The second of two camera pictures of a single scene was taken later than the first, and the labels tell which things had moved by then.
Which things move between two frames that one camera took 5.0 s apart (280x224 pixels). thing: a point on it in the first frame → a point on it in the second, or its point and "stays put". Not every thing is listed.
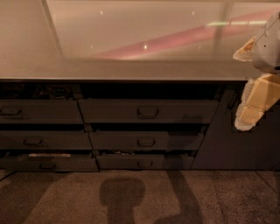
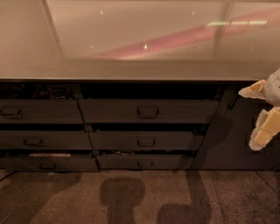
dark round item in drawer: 59,92 stays put
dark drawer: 150,110 stays put
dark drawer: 48,163 stays put
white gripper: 269,49 → 273,88
